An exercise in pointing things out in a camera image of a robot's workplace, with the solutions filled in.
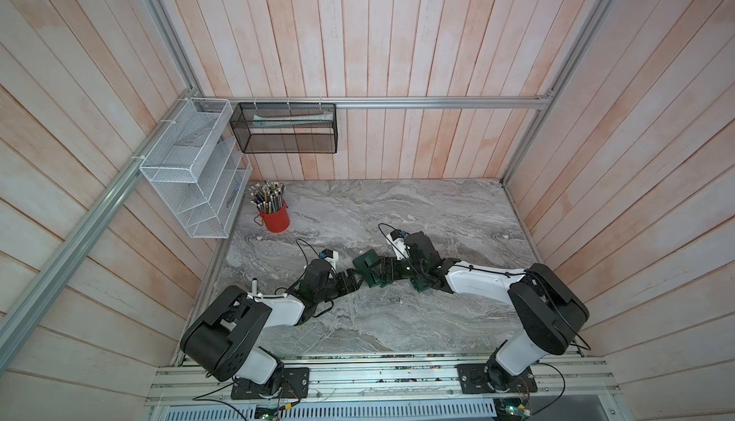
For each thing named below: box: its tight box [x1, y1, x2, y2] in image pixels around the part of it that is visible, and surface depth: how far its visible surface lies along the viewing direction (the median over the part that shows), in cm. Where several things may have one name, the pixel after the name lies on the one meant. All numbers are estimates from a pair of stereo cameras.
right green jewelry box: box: [352, 248, 388, 289], surface depth 86 cm
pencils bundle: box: [248, 180, 287, 215], surface depth 96 cm
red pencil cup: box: [253, 201, 290, 233], surface depth 105 cm
